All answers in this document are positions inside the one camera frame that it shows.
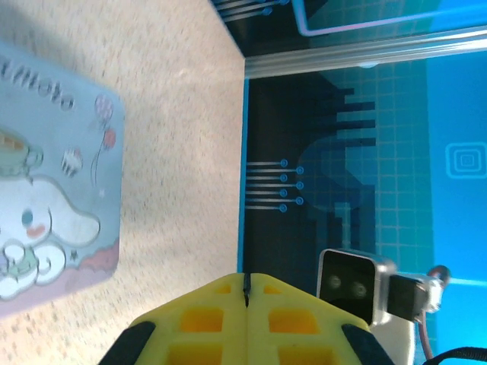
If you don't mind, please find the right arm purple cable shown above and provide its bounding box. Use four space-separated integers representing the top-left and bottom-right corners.
387 265 453 360

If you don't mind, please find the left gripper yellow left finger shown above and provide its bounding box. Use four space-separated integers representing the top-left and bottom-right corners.
97 271 249 365

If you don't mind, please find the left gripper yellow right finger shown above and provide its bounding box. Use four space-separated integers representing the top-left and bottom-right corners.
246 271 396 365

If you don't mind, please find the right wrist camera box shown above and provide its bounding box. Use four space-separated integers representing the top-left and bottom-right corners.
316 248 399 329

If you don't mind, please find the aluminium frame post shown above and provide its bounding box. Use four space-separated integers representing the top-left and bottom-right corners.
243 25 487 79

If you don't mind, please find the cartoon printed tin box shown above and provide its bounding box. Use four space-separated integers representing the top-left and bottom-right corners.
0 40 126 319

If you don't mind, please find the right gripper thin black cable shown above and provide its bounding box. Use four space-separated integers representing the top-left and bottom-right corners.
425 345 487 365

